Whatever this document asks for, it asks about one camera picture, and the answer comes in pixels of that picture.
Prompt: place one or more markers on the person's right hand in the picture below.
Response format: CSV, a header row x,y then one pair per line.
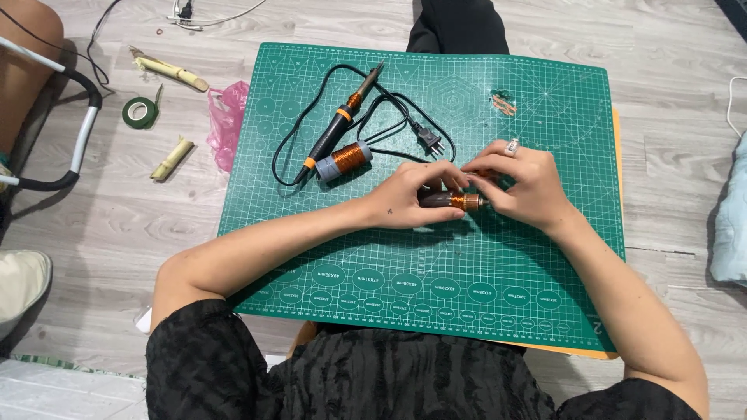
x,y
528,181

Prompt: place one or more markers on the person's left hand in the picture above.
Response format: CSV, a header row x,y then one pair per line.
x,y
402,195

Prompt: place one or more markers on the brown motor armature copper winding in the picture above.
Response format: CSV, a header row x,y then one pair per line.
x,y
452,200

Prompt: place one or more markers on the green cutting mat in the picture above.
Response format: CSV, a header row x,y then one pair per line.
x,y
420,198

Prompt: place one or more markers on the black soldering iron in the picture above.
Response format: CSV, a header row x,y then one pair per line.
x,y
341,121

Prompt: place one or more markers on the person's black trouser leg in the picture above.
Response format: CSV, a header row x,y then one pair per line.
x,y
458,28

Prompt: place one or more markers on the person's black clothing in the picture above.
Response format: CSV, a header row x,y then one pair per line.
x,y
373,373

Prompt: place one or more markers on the pink plastic bag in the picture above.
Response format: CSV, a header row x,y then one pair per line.
x,y
227,123

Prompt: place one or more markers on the light blue cloth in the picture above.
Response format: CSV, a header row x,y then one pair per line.
x,y
732,216

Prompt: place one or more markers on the short sugarcane piece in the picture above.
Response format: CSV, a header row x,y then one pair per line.
x,y
172,158

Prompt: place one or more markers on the long sugarcane piece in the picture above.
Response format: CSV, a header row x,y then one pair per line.
x,y
169,70

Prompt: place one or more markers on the green tape roll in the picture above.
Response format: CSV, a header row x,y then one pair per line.
x,y
140,112

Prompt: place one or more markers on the white paper sheet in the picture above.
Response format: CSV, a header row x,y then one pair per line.
x,y
143,322

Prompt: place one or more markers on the white black tube frame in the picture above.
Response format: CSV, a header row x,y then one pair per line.
x,y
70,116

